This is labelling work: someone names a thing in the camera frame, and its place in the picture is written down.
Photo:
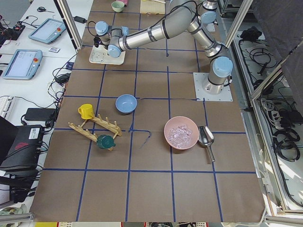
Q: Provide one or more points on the near teach pendant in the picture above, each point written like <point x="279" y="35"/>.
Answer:
<point x="23" y="65"/>

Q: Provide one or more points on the pink cloth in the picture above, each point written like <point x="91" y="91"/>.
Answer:
<point x="125" y="2"/>

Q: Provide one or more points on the wooden cutting board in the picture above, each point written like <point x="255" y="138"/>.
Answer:
<point x="154" y="7"/>

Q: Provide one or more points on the pink bowl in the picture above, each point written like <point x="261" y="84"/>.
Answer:
<point x="181" y="132"/>

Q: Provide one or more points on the black computer box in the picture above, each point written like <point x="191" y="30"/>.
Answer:
<point x="19" y="146"/>

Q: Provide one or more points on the far teach pendant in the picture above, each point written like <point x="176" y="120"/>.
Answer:
<point x="48" y="31"/>

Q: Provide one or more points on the green bowl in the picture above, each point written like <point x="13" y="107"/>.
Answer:
<point x="117" y="6"/>

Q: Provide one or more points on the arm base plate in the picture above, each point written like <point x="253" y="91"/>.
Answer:
<point x="210" y="27"/>
<point x="206" y="91"/>

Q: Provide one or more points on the metal scoop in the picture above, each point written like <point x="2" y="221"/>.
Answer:
<point x="206" y="139"/>

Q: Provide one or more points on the cream bear tray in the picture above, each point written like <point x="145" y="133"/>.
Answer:
<point x="100" y="56"/>

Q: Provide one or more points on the yellow cup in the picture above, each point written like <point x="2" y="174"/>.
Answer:
<point x="86" y="111"/>

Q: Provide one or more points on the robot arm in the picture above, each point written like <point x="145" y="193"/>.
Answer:
<point x="208" y="11"/>
<point x="184" y="15"/>

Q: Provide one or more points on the aluminium frame post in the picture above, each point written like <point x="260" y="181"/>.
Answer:
<point x="66" y="16"/>

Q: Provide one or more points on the dark green cup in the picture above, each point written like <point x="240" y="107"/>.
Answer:
<point x="105" y="142"/>

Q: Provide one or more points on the black adapter on desk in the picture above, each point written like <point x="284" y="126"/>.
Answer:
<point x="79" y="19"/>

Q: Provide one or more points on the black scissors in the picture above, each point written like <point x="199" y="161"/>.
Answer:
<point x="43" y="9"/>

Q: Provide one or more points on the blue bowl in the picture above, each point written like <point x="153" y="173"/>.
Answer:
<point x="126" y="103"/>

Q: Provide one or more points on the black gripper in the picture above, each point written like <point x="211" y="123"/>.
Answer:
<point x="102" y="43"/>

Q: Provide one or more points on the teach pendant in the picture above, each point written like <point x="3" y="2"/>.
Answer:
<point x="48" y="31"/>
<point x="23" y="65"/>

